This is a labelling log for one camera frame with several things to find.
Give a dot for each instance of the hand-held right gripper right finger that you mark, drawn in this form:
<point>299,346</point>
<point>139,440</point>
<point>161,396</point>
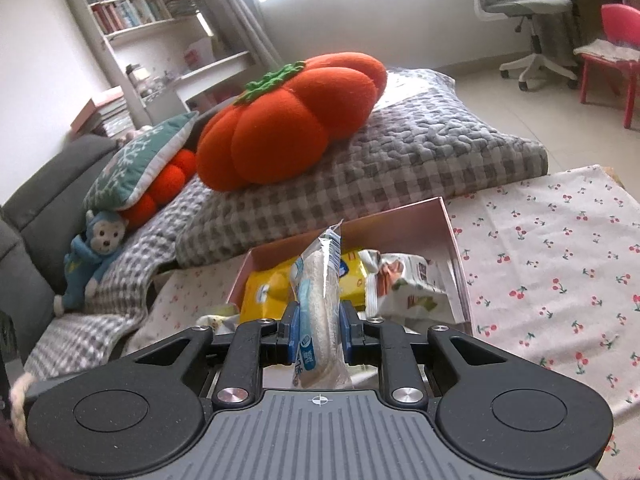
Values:
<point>346,340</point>

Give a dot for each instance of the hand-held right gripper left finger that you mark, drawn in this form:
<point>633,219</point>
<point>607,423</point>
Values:
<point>292,335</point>

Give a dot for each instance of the blue and white cracker packet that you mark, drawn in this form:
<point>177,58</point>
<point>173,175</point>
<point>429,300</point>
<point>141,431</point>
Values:
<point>320,300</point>

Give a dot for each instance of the yellow snack packet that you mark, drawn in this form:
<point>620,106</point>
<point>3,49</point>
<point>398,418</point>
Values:
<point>265,295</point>

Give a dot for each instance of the white packet brown picture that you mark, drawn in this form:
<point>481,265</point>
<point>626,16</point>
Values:
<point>405,285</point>

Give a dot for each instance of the pink cardboard box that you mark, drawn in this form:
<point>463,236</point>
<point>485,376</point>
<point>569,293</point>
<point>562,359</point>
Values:
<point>400,225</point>

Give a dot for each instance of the grey checked blanket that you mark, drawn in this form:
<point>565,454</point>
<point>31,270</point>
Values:
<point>100,320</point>

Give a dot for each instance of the grey checked pillow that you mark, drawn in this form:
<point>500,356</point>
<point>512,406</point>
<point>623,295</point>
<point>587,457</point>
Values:
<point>400,150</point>

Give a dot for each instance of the small orange pumpkin cushion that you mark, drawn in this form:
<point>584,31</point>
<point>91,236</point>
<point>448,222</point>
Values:
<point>170,180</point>

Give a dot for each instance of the large orange pumpkin cushion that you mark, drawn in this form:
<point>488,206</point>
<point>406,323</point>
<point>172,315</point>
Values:
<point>280,125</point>

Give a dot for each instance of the blue monkey plush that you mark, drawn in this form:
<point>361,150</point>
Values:
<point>95,260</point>

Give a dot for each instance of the cherry print cloth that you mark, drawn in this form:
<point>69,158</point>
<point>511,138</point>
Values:
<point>550,270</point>

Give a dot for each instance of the teal patterned cushion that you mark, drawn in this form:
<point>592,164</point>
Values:
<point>135,165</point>

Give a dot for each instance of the grey sofa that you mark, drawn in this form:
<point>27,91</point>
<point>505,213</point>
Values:
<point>40,200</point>

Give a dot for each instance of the person's maroon clothing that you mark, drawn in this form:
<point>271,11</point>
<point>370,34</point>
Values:
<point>25,455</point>

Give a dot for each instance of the stack of books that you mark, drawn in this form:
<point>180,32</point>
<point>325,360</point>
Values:
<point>102,110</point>

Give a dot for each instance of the pink box on desk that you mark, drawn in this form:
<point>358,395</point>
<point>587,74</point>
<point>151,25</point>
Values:
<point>197,55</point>

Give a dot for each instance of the grey curtain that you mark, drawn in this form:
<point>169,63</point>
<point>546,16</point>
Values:
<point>230,5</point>

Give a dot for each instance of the white bookshelf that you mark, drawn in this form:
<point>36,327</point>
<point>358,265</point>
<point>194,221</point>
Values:
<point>117,45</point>

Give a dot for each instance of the rows of shelved books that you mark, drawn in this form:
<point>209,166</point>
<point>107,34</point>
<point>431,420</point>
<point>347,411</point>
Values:
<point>130,5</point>

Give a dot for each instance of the grey office chair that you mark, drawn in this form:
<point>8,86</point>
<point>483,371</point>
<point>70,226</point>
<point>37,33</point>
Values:
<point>530,10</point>

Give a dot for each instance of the patterned chair cushion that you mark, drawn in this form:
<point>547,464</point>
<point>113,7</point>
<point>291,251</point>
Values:
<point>607,50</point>

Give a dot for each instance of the pink child chair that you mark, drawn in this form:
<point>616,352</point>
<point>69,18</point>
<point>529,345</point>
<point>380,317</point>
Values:
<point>620,30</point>

